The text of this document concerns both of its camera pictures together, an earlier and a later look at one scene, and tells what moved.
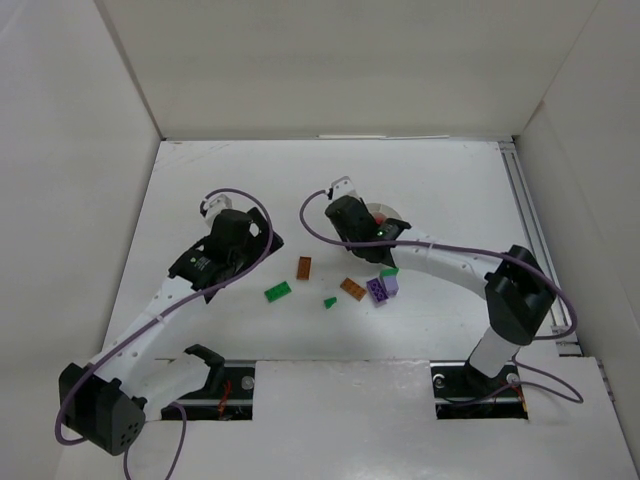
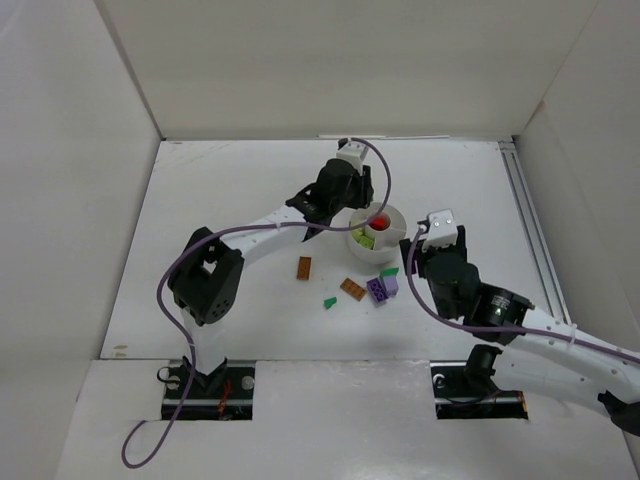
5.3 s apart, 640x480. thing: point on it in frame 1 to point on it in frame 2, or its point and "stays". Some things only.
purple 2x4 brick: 377,292 stays
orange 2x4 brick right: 353,288 stays
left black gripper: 261,232 to 364,189
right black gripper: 350,215 to 415,253
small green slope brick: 329,302 stays
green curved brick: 390,272 stays
